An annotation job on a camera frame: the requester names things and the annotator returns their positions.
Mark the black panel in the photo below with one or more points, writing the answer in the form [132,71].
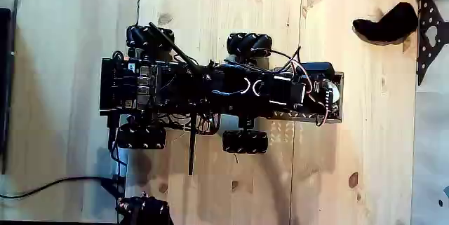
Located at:
[4,78]

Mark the thin black rod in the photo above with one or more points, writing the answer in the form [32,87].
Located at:
[10,78]

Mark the black perforated star plate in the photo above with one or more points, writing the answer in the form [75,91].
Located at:
[426,53]

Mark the black antenna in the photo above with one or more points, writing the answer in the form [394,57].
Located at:
[172,45]
[192,148]

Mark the black mecanum wheel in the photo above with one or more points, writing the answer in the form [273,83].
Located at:
[245,142]
[140,137]
[147,37]
[249,44]

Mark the black oval wrist camera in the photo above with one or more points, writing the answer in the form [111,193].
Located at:
[317,68]

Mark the black leader arm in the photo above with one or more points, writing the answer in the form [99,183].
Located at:
[147,211]

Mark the black sock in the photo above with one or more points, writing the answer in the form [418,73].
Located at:
[389,25]

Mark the white sock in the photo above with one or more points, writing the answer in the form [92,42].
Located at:
[333,91]

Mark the black perforated basket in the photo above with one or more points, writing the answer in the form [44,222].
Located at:
[298,116]

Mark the black mobile base chassis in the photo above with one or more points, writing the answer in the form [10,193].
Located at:
[115,85]

